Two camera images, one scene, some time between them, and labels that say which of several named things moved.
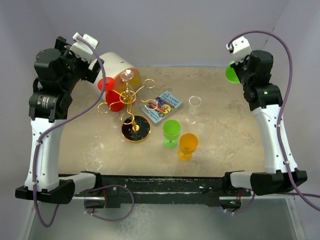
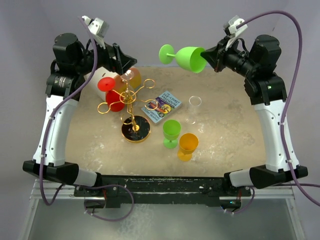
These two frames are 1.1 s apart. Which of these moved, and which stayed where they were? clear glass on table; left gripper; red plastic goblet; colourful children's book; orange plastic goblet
Moved: left gripper
Stayed: colourful children's book; clear glass on table; orange plastic goblet; red plastic goblet
